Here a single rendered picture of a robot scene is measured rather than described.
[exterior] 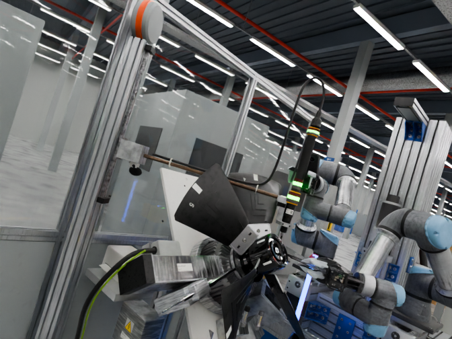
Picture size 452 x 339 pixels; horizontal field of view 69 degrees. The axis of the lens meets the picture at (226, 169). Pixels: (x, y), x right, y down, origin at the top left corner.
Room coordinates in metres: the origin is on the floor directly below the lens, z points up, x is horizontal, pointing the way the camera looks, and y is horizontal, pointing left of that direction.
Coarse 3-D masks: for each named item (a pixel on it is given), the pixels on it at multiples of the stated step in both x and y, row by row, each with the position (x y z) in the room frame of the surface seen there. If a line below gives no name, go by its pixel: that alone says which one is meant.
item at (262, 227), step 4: (248, 224) 1.18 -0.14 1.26; (252, 224) 1.18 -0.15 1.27; (256, 224) 1.19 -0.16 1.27; (260, 224) 1.19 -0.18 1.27; (264, 224) 1.18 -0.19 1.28; (268, 224) 1.18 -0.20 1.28; (252, 228) 1.18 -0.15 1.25; (256, 228) 1.18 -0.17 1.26; (260, 228) 1.17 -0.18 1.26; (264, 228) 1.17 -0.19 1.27; (268, 228) 1.17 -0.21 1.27; (256, 232) 1.16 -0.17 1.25; (260, 232) 1.16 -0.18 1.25; (264, 232) 1.16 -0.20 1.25; (268, 232) 1.16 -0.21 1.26; (260, 236) 1.15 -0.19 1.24
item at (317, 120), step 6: (318, 114) 1.17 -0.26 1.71; (312, 120) 1.18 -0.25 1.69; (318, 120) 1.16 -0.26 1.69; (312, 126) 1.20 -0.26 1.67; (318, 126) 1.19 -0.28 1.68; (288, 204) 1.17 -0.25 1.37; (294, 204) 1.16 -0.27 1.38; (288, 210) 1.17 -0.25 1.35; (294, 210) 1.17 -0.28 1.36; (288, 216) 1.16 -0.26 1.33; (288, 222) 1.17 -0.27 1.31; (282, 228) 1.17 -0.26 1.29
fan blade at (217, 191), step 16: (208, 176) 1.01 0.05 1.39; (224, 176) 1.04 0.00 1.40; (192, 192) 0.97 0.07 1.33; (208, 192) 1.00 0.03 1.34; (224, 192) 1.03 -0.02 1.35; (208, 208) 1.00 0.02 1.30; (224, 208) 1.02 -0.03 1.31; (240, 208) 1.05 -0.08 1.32; (192, 224) 0.98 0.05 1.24; (208, 224) 1.00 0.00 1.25; (224, 224) 1.03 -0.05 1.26; (240, 224) 1.05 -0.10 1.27; (224, 240) 1.04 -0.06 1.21
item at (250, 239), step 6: (246, 228) 1.07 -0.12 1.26; (240, 234) 1.06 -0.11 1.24; (246, 234) 1.07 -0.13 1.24; (252, 234) 1.08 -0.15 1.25; (234, 240) 1.06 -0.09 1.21; (240, 240) 1.07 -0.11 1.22; (252, 240) 1.08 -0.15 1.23; (234, 246) 1.06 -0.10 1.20; (240, 246) 1.07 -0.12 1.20; (246, 246) 1.08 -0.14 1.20; (240, 252) 1.08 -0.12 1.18
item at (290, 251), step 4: (288, 248) 1.40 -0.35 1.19; (288, 252) 1.32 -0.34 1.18; (292, 252) 1.36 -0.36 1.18; (296, 252) 1.39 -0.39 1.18; (292, 256) 1.20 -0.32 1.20; (296, 256) 1.26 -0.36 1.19; (300, 256) 1.34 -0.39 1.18; (300, 260) 1.21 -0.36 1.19; (308, 264) 1.23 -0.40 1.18; (316, 268) 1.28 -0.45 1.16
